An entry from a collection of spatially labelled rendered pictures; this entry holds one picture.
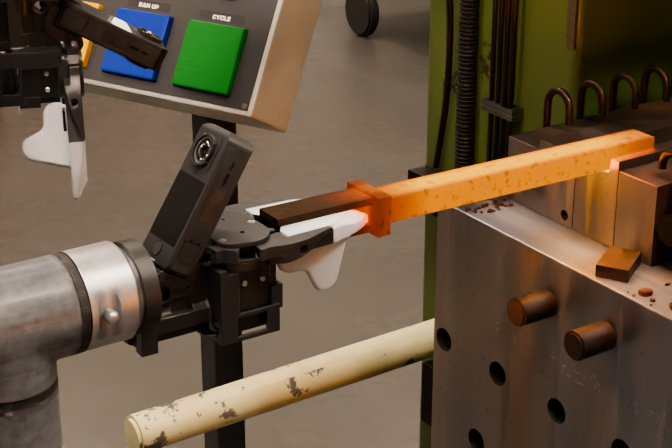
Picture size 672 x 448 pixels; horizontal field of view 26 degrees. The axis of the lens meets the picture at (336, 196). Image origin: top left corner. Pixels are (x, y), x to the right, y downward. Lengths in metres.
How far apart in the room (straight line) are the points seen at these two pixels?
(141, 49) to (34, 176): 2.69
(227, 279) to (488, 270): 0.39
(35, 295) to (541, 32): 0.75
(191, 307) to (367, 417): 1.77
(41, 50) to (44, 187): 2.62
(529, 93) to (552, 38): 0.08
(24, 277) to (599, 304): 0.52
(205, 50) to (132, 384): 1.50
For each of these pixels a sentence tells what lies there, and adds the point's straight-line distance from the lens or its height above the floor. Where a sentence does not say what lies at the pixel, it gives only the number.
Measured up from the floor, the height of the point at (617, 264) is 0.93.
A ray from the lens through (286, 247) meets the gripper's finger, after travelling 1.10.
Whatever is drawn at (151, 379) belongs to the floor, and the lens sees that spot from 3.02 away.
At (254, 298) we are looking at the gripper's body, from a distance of 1.12.
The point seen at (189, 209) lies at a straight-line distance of 1.08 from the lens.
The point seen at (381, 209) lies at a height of 1.01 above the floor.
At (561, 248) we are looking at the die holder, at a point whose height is 0.91.
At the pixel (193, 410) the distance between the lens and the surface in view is 1.64.
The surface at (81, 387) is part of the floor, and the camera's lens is 3.01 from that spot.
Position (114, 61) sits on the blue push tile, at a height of 0.99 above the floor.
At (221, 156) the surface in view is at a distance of 1.08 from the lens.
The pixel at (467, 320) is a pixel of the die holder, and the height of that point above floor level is 0.80.
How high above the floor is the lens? 1.46
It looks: 22 degrees down
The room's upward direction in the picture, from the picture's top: straight up
